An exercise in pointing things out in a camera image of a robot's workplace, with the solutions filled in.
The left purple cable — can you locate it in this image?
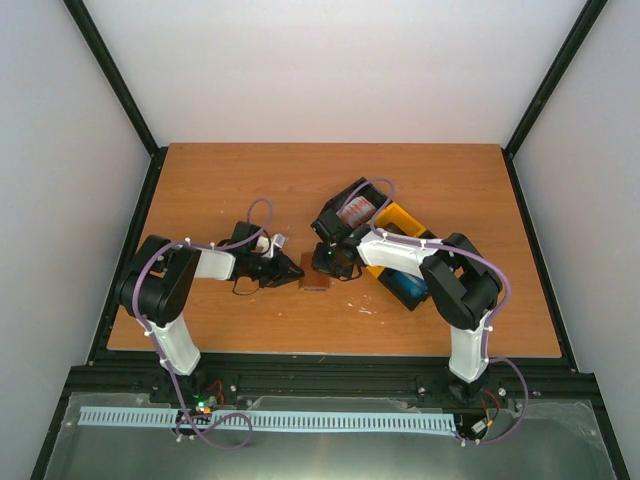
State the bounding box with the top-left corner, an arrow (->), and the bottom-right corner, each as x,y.
134,198 -> 276,449

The black bin with red cards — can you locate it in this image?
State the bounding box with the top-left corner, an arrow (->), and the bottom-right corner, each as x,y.
321,177 -> 395,228

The brown leather card holder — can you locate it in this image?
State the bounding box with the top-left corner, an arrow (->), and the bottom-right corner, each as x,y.
298,252 -> 331,292

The left electronics board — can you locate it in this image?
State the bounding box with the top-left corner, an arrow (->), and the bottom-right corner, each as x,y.
194,380 -> 225,414

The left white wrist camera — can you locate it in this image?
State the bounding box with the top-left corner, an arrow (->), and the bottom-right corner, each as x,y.
262,233 -> 288,258

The blue card stack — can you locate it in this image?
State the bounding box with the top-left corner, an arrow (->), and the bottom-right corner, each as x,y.
392,271 -> 427,298

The purple cable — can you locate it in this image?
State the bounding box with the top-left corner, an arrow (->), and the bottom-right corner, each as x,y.
134,198 -> 276,449
337,175 -> 530,447

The right electronics connector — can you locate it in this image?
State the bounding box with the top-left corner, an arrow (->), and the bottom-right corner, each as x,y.
471,388 -> 505,440

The red white card stack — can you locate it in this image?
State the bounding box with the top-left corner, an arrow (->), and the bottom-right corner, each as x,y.
338,196 -> 377,229

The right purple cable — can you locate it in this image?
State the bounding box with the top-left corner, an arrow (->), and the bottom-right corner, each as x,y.
337,175 -> 530,447

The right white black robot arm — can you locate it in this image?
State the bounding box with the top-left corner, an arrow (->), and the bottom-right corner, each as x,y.
312,225 -> 510,403

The yellow card bin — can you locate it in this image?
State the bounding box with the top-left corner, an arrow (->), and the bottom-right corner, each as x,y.
356,202 -> 440,278

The black bin with blue cards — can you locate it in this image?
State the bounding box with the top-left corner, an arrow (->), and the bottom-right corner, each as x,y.
378,268 -> 429,311

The light blue cable duct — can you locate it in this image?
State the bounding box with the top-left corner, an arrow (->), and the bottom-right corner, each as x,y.
77,406 -> 456,436

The black aluminium frame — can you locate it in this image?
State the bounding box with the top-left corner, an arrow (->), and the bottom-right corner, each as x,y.
31,1 -> 629,479

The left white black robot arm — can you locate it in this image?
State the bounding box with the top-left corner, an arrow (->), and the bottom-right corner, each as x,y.
116,221 -> 304,403

